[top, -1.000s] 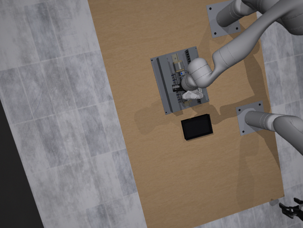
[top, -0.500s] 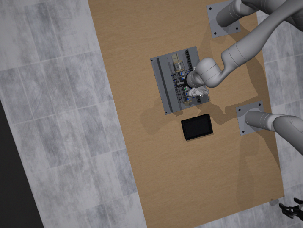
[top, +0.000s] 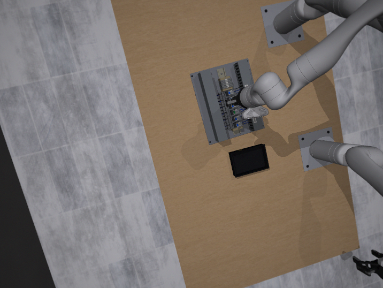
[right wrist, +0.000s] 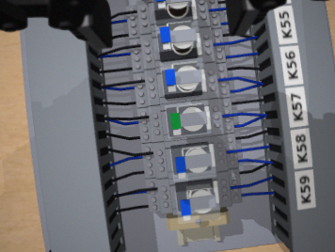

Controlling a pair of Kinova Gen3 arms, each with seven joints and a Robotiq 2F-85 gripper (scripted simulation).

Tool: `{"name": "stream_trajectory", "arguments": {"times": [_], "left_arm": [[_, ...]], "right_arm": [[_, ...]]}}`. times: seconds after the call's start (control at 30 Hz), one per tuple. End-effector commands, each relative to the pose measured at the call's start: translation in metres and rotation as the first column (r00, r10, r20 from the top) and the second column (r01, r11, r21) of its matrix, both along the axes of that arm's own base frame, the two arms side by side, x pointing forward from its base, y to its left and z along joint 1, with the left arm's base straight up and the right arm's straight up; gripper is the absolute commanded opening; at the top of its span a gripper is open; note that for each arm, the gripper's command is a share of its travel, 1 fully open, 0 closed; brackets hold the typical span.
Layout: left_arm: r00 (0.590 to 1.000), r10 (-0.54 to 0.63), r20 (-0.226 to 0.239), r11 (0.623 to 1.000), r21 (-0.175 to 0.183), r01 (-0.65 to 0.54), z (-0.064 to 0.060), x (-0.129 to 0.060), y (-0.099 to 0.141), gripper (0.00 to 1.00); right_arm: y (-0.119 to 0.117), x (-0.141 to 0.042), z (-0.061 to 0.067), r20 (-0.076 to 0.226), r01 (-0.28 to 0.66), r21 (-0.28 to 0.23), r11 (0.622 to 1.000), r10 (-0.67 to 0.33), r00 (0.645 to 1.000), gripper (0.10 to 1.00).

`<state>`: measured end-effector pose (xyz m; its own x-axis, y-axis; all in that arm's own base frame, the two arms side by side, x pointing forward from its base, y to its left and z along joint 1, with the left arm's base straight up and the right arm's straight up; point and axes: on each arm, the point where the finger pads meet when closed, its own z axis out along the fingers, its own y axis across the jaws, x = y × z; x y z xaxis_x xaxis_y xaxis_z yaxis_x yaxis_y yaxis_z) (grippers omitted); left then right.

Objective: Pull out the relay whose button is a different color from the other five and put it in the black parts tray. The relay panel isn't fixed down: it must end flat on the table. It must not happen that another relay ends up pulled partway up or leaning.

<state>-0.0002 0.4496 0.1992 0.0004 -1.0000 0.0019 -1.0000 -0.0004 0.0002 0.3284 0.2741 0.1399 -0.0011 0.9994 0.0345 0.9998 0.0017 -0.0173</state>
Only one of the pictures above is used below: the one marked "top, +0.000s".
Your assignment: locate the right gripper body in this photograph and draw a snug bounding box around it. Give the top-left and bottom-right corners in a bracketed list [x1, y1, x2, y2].
[234, 88, 247, 109]

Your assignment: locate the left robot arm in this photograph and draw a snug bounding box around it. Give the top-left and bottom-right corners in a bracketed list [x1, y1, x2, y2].
[309, 140, 383, 197]

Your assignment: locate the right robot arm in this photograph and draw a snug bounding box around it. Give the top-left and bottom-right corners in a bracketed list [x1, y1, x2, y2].
[240, 0, 383, 119]

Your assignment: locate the grey relay panel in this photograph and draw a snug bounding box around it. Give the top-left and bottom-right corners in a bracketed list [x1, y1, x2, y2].
[190, 58, 265, 145]

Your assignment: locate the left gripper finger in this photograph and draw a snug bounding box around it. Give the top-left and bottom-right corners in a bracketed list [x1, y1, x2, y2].
[353, 256, 378, 276]
[371, 250, 383, 258]

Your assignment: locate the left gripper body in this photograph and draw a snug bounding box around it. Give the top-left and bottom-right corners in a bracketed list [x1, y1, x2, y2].
[370, 259, 383, 279]

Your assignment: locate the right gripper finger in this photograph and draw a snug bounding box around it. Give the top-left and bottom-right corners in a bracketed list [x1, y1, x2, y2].
[225, 95, 239, 107]

